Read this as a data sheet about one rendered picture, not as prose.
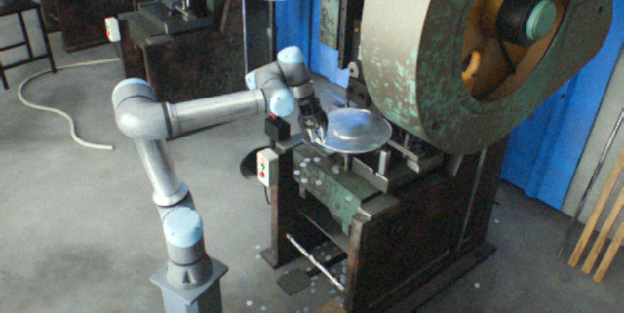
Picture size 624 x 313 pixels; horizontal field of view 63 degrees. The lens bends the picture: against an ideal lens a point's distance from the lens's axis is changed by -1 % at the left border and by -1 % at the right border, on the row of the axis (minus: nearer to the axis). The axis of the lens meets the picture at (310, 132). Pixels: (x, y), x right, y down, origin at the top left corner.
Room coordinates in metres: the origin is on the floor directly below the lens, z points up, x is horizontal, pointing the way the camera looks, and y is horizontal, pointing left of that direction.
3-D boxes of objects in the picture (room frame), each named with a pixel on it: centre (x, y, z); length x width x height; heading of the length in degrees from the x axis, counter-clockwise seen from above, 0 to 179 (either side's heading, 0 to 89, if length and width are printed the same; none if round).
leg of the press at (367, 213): (1.53, -0.52, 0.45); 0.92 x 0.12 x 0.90; 130
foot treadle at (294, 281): (1.56, -0.14, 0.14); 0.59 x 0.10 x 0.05; 130
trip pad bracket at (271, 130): (1.74, 0.14, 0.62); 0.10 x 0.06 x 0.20; 40
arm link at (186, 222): (1.19, 0.39, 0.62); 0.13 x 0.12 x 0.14; 23
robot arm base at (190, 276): (1.18, 0.38, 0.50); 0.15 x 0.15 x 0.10
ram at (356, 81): (1.62, -0.21, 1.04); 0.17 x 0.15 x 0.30; 130
